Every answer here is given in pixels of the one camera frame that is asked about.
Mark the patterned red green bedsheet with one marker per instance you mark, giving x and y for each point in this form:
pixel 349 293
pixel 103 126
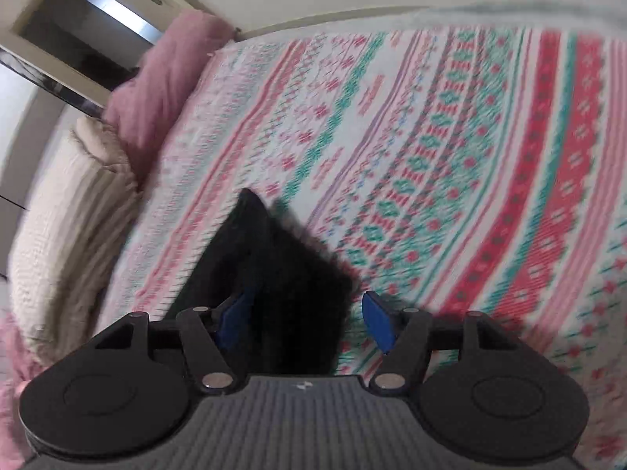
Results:
pixel 472 159

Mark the black pants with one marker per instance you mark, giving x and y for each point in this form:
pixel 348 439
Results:
pixel 297 300

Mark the pink fluffy blanket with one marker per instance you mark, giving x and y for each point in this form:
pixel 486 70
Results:
pixel 142 110

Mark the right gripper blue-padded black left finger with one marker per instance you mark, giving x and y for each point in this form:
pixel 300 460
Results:
pixel 212 339

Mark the beige striped folded quilt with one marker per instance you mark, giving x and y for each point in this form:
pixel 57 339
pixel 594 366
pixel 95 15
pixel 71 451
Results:
pixel 81 210

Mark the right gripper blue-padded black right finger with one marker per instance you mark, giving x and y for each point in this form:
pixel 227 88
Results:
pixel 403 338

